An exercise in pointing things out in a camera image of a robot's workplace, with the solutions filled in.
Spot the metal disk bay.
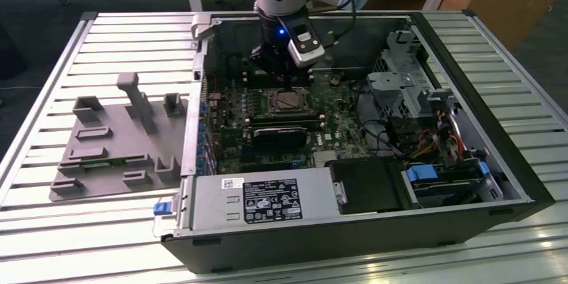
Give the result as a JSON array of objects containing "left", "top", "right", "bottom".
[{"left": 401, "top": 164, "right": 506, "bottom": 210}]

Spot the white silver wrist camera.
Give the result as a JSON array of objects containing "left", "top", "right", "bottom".
[{"left": 285, "top": 23, "right": 326, "bottom": 67}]

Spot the CPU socket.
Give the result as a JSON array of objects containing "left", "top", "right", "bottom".
[{"left": 264, "top": 86, "right": 312, "bottom": 114}]

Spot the blue disk carrier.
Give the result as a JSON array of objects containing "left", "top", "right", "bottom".
[{"left": 405, "top": 161, "right": 489, "bottom": 185}]

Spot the black graphics card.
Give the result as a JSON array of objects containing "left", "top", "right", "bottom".
[{"left": 252, "top": 126, "right": 308, "bottom": 152}]

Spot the metal socket cover frame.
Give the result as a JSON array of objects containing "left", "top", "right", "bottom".
[{"left": 266, "top": 88, "right": 310, "bottom": 114}]

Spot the small square silver CPU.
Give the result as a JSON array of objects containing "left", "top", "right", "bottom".
[{"left": 274, "top": 92, "right": 305, "bottom": 110}]

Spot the black camera cable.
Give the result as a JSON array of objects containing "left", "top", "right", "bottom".
[{"left": 325, "top": 0, "right": 358, "bottom": 44}]

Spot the green motherboard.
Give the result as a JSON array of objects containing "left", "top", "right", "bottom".
[{"left": 201, "top": 64, "right": 369, "bottom": 177}]

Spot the silver chipset heatsink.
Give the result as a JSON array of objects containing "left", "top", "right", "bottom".
[{"left": 312, "top": 150, "right": 341, "bottom": 165}]

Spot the grey plastic parts rack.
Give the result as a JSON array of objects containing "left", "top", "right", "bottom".
[{"left": 46, "top": 72, "right": 192, "bottom": 202}]

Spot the silver power supply unit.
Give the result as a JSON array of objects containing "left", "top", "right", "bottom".
[{"left": 176, "top": 167, "right": 344, "bottom": 237}]

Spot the black open PC case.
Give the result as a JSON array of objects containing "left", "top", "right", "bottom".
[{"left": 160, "top": 10, "right": 556, "bottom": 275}]

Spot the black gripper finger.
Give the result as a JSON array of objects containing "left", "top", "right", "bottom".
[
  {"left": 288, "top": 64, "right": 302, "bottom": 92},
  {"left": 250, "top": 44, "right": 290, "bottom": 92}
]

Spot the thick black cable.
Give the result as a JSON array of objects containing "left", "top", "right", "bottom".
[{"left": 360, "top": 118, "right": 405, "bottom": 160}]

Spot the yellow wire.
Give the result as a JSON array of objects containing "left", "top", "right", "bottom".
[{"left": 410, "top": 130, "right": 444, "bottom": 159}]

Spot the orange wire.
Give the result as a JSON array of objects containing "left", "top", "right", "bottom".
[{"left": 436, "top": 110, "right": 468, "bottom": 160}]

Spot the silver metal drive cage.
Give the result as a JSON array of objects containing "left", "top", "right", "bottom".
[{"left": 365, "top": 30, "right": 457, "bottom": 120}]

